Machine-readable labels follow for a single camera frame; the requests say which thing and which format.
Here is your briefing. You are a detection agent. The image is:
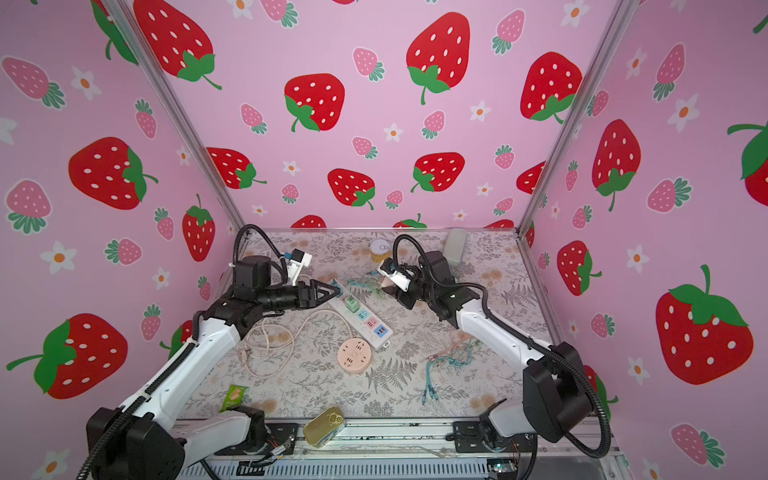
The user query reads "pale green glasses case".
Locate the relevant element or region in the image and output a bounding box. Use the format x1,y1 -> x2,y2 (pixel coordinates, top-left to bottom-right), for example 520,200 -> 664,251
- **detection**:
443,228 -> 469,267

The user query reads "pink charging cable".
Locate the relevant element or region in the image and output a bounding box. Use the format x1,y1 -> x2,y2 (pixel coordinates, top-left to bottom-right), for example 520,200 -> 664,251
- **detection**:
425,335 -> 481,364

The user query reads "silver aluminium corner post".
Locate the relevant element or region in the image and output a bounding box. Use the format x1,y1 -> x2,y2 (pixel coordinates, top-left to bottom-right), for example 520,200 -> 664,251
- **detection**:
104,0 -> 244,230
517,0 -> 640,239

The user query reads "round pink power socket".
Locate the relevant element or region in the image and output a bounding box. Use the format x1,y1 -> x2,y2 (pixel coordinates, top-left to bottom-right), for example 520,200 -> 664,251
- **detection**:
337,338 -> 373,375

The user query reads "silver aluminium corner post right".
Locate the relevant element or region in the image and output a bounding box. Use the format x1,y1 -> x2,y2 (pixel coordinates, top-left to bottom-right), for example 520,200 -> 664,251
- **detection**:
517,0 -> 640,239

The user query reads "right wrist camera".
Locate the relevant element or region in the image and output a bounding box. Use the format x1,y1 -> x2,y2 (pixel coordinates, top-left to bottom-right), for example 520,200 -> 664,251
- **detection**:
378,258 -> 418,296

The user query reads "teal charger plug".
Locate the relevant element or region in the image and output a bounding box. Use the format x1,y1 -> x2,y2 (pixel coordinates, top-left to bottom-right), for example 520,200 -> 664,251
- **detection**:
331,280 -> 345,298

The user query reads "green snack packet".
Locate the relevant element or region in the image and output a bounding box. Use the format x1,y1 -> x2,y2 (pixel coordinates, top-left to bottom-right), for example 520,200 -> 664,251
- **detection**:
220,385 -> 248,412

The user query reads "silver aluminium corner post left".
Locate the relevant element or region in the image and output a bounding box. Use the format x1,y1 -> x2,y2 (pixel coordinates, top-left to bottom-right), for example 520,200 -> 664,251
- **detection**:
104,0 -> 244,230

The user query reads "yellow labelled food can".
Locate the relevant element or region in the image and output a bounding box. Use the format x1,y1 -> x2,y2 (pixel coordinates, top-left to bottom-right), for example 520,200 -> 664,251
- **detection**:
370,239 -> 392,263

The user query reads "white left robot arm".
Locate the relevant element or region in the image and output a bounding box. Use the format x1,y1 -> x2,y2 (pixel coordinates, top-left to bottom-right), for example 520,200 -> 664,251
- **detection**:
77,280 -> 340,479

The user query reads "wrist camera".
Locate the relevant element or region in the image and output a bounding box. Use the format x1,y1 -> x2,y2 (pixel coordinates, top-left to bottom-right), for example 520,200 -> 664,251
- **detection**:
378,258 -> 418,296
282,249 -> 312,286

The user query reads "gold sardine tin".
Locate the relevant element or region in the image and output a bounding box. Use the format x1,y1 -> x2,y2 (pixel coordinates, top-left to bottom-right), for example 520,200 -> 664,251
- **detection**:
303,406 -> 346,448

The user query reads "beige power strip cord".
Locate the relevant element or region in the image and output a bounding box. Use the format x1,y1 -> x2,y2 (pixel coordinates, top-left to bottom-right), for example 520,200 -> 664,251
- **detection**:
239,308 -> 355,379

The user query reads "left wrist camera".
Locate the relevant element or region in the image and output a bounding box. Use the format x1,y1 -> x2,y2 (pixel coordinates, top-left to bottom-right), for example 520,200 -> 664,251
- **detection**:
282,249 -> 312,286

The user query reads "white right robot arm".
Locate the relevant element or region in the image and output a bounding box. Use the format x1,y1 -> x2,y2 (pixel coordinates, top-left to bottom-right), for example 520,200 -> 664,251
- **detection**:
379,251 -> 611,458

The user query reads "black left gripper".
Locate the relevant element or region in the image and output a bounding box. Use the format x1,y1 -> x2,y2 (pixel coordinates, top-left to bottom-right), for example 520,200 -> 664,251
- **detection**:
258,282 -> 340,316

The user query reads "white multicolour power strip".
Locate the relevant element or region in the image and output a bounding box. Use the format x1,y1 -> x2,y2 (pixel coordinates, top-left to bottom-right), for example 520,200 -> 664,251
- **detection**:
329,285 -> 393,351

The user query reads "light green charger plug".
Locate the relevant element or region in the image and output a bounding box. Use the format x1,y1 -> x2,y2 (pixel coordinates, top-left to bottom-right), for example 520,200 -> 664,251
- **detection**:
344,296 -> 360,313

